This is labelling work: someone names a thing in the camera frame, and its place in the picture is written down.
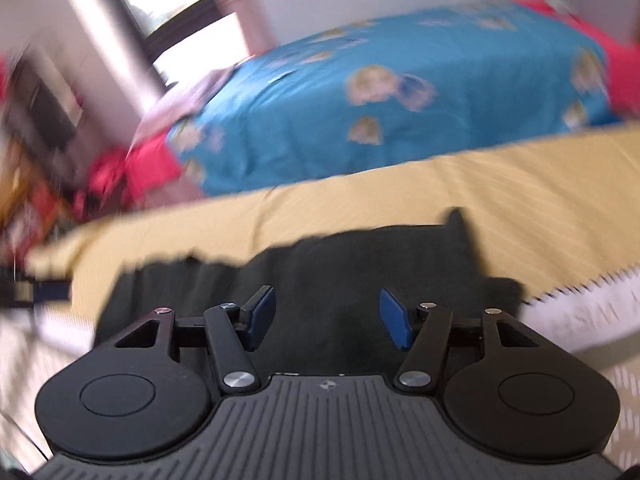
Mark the blue floral quilt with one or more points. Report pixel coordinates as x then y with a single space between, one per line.
400 110

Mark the red clothes pile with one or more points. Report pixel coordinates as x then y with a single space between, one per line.
105 175

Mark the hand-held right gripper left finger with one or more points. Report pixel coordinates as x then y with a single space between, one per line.
260 317

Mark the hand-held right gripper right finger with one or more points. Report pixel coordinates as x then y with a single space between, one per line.
396 317

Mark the dark green sweater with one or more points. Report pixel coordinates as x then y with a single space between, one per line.
325 280

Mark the pink pillow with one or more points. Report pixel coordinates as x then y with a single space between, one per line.
185 105

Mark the window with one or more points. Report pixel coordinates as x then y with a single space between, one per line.
170 15

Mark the yellow blanket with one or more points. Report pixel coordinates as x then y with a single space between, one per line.
380 205

